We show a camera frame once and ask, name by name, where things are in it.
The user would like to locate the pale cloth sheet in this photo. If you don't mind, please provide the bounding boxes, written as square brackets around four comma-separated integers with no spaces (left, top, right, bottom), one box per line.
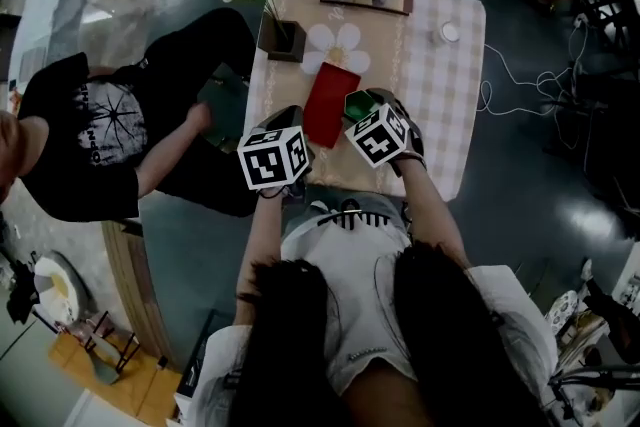
[9,0,97,84]

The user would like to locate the red tray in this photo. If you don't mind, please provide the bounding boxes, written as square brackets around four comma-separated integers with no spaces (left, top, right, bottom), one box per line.
[302,61,362,150]

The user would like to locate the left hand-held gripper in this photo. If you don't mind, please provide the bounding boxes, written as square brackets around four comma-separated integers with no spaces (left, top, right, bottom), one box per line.
[237,105,316,199]

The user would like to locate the dark green pouch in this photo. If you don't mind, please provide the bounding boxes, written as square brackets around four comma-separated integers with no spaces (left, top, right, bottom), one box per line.
[196,63,249,151]

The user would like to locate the beige checked tablecloth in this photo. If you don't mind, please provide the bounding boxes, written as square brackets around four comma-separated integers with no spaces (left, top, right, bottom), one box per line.
[244,0,487,204]

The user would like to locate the white floor cable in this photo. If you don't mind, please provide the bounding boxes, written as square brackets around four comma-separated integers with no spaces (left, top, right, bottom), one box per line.
[474,19,591,119]

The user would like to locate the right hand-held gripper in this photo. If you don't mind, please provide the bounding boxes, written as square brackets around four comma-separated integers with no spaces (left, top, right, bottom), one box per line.
[344,87,427,177]

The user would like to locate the black wrist band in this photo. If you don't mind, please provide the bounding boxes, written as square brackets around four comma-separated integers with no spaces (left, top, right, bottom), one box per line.
[257,184,294,200]

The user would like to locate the person's white shirt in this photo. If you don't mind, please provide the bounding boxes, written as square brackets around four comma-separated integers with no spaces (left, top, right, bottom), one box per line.
[187,192,559,427]

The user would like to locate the white flower-shaped mat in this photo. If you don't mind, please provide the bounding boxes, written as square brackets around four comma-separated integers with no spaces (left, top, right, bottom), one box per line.
[302,22,372,76]

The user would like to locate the person's right forearm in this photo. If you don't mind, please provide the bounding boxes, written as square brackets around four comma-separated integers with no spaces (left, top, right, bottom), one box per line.
[399,159,471,269]

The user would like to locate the dark brown square vase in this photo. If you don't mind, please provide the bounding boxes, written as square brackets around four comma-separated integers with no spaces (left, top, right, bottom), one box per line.
[257,12,307,64]

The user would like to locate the black frame shelf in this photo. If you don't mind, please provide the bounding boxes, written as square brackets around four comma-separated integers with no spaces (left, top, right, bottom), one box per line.
[177,309,236,399]

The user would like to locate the green cup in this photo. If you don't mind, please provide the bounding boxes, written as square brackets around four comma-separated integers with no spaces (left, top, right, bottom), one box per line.
[343,88,382,125]

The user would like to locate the person's left forearm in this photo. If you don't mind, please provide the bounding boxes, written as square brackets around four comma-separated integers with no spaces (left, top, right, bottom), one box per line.
[234,188,292,316]

